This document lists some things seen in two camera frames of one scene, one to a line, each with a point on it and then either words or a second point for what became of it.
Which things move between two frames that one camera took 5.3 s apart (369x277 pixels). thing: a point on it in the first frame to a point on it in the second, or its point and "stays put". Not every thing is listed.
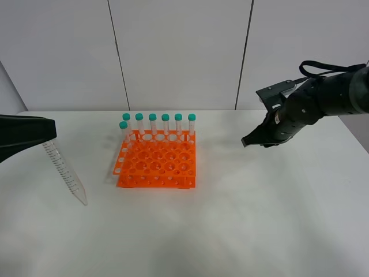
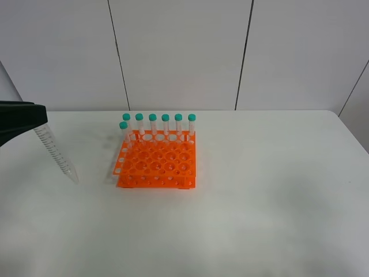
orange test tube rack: (157, 161) stays put
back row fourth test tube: (165, 118) stays put
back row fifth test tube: (178, 118) stays put
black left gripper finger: (19, 132) to (17, 118)
